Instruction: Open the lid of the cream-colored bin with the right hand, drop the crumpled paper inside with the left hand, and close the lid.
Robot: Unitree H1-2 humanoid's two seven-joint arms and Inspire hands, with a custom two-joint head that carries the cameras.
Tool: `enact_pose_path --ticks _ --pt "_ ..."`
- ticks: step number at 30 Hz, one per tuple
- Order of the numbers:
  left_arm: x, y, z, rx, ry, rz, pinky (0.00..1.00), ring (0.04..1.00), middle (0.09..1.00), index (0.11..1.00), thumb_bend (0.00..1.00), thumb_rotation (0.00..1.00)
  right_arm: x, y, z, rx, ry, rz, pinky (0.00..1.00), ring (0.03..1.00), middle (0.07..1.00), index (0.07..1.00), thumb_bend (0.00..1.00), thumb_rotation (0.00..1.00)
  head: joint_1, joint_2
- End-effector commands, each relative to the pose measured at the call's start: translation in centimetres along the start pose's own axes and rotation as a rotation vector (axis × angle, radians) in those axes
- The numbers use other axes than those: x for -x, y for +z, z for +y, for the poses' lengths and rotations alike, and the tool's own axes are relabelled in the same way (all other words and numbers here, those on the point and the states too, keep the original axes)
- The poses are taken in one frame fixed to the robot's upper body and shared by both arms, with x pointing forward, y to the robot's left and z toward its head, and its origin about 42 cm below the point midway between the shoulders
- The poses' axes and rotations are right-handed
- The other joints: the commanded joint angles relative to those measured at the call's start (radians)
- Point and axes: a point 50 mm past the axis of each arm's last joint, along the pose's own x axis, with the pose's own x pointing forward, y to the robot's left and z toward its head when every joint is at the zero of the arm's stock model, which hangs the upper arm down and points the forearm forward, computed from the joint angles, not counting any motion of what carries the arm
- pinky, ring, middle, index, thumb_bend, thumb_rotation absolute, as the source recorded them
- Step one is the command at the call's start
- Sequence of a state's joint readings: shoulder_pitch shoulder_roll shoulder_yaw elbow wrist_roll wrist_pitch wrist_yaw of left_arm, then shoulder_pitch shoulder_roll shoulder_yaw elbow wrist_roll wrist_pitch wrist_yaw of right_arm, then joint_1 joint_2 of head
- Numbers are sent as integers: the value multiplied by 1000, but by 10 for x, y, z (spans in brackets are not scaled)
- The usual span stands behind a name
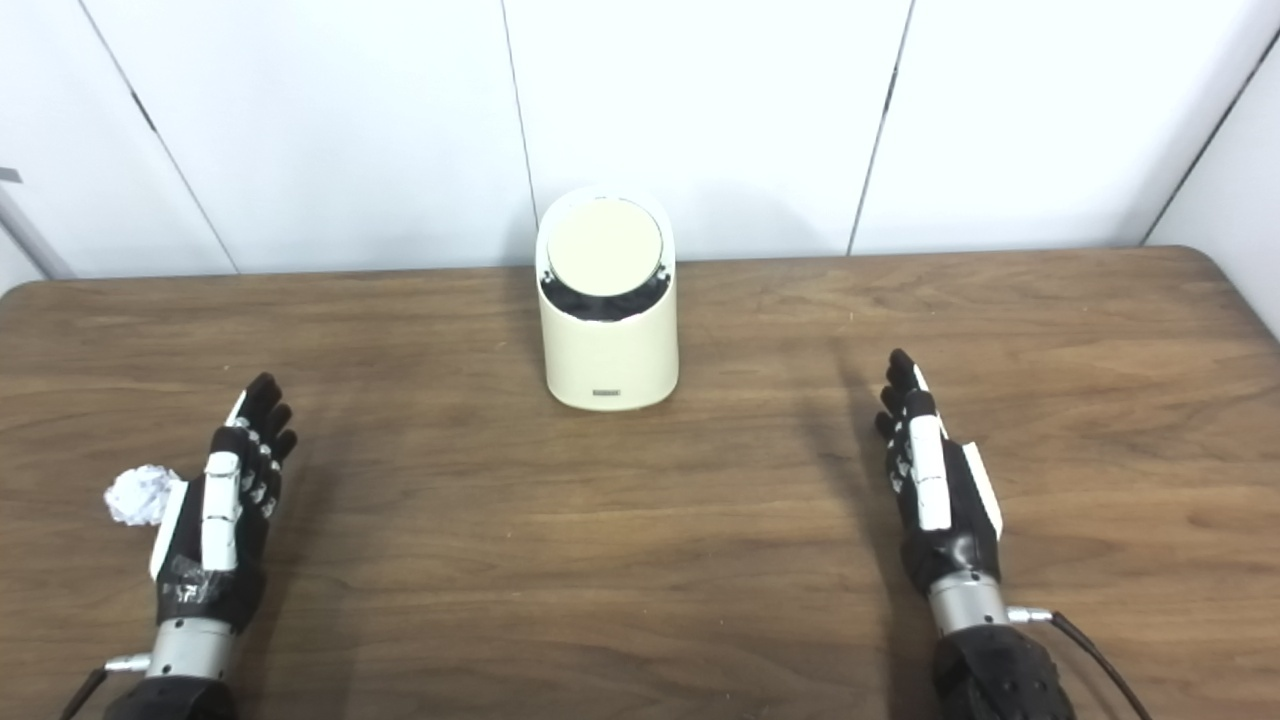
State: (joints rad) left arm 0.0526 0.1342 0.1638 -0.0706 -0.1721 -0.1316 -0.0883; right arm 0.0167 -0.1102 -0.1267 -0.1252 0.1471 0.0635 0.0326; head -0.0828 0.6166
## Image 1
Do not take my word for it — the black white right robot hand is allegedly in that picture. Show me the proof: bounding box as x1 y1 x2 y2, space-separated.
875 348 1004 598

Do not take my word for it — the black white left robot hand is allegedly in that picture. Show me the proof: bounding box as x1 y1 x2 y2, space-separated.
150 373 298 633

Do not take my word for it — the white paper ball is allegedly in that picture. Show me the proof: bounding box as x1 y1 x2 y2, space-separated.
104 465 188 527

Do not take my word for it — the round cream bin lid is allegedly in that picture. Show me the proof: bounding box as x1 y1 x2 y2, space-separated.
546 198 665 298

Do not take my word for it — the cream-colored cylindrical bin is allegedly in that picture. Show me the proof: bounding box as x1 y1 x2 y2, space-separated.
535 186 679 412

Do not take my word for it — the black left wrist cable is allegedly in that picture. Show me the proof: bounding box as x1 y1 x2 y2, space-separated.
60 653 153 720

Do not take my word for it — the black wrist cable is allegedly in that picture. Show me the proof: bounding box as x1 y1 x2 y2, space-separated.
60 653 153 720
1008 606 1151 720

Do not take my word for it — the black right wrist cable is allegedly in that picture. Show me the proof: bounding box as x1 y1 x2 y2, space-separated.
1008 606 1151 720

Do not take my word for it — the gray wall corner post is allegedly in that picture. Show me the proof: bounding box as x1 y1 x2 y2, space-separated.
0 165 76 281

